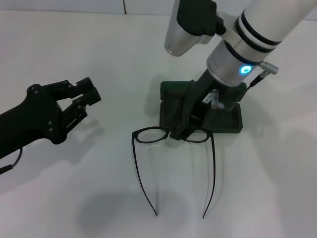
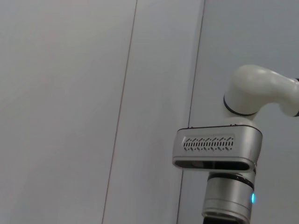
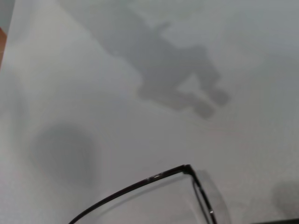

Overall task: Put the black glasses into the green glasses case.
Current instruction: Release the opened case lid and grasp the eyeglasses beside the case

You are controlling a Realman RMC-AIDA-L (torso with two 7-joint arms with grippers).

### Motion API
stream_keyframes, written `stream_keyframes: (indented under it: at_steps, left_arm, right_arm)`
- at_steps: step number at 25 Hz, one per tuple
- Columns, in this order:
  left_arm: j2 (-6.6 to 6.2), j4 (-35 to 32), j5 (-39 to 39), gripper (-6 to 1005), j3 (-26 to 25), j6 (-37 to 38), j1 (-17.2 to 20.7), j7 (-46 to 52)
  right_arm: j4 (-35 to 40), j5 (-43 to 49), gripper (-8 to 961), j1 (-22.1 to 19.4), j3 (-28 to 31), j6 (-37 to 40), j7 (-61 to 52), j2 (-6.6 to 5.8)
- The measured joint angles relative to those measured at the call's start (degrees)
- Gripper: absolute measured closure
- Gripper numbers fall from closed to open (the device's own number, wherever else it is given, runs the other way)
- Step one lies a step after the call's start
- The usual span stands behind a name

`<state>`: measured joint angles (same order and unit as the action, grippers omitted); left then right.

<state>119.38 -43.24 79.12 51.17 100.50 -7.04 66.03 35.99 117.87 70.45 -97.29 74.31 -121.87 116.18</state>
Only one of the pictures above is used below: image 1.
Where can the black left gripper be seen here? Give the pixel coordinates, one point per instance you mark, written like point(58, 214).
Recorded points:
point(34, 119)

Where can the green glasses case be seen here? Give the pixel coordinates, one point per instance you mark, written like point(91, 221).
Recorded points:
point(171, 109)

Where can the black glasses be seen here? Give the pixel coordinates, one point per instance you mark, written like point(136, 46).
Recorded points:
point(212, 161)

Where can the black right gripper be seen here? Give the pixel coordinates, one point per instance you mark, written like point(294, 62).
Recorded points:
point(223, 95)

